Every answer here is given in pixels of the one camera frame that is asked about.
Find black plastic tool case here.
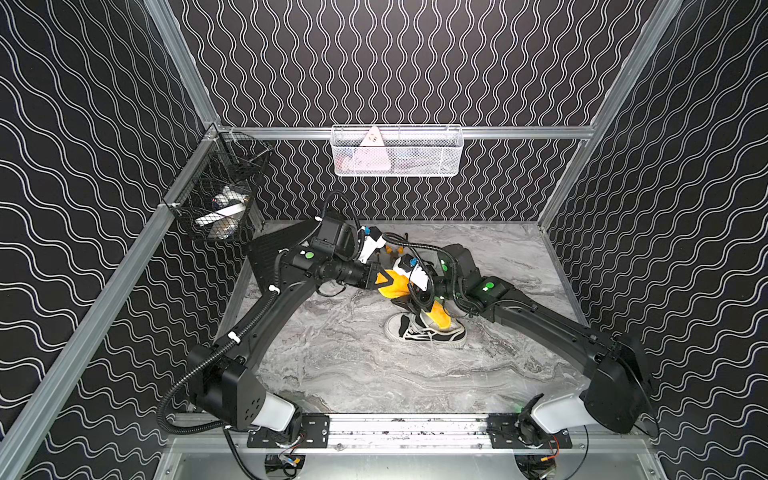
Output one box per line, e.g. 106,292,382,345
247,219,318,290

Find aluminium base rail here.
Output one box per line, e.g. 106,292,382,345
247,412,574,451

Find white wire wall basket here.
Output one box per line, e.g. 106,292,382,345
329,124,465,177

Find black canvas sneaker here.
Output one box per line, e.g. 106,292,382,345
384,313,467,348

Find white items in black basket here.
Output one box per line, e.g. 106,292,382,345
194,185,251,240

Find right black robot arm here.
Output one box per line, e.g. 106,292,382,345
384,232,652,445

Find pink triangle card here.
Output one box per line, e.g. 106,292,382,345
359,125,385,147

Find black wire wall basket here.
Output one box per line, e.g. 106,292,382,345
170,132,276,244

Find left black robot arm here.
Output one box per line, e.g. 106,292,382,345
156,203,393,439

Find orange insole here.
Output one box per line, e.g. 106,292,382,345
378,269,453,332

